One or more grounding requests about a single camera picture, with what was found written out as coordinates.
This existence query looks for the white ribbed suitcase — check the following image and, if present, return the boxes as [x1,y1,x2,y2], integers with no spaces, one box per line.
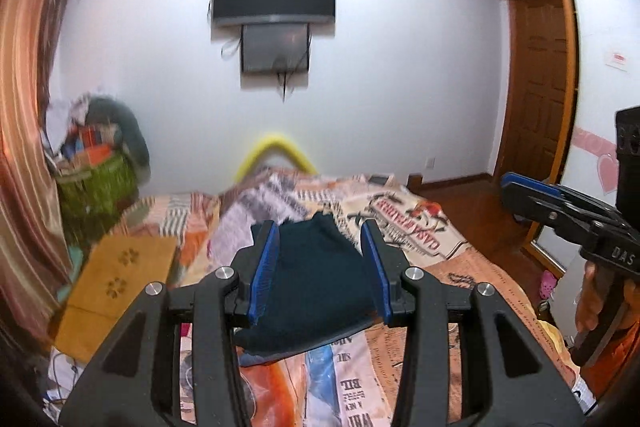
[547,257,588,340]

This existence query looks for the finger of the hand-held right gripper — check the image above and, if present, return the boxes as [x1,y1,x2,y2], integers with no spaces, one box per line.
[501,186,597,237]
[501,173,621,221]

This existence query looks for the person's right hand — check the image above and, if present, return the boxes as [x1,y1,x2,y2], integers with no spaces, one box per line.
[574,264,613,348]

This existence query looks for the printed blanket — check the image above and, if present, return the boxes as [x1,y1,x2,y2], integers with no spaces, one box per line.
[127,169,576,427]

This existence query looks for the pink clog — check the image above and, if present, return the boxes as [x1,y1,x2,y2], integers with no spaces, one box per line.
[539,269,559,300]

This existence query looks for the pile of clothes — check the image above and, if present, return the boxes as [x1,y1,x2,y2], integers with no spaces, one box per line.
[47,92,121,164]

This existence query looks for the green storage bag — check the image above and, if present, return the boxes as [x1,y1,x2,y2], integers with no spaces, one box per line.
[54,154,141,233]

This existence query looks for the black cable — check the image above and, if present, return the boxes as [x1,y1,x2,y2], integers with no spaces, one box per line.
[275,59,294,102]

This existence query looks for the striped orange curtain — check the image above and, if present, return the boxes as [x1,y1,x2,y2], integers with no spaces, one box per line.
[0,0,96,348]

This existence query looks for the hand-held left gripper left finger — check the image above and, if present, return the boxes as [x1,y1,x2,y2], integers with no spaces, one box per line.
[59,219,281,427]

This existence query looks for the yellow foam tube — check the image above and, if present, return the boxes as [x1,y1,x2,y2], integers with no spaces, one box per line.
[235,133,317,182]

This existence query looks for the wooden panel door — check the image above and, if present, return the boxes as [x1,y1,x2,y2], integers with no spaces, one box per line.
[492,0,577,180]

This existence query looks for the wardrobe sliding door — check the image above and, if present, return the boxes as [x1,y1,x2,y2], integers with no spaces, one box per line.
[520,0,640,288]

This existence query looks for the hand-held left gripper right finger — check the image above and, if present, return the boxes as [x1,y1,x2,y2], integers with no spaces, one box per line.
[360,218,586,427]

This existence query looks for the person's right forearm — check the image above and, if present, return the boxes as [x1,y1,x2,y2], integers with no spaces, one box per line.
[580,302,640,400]

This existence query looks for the yellow paw-print cushion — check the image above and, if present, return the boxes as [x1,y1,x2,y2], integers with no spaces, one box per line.
[54,234,180,364]

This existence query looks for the dark pants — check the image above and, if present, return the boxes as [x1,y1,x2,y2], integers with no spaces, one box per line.
[232,212,378,355]

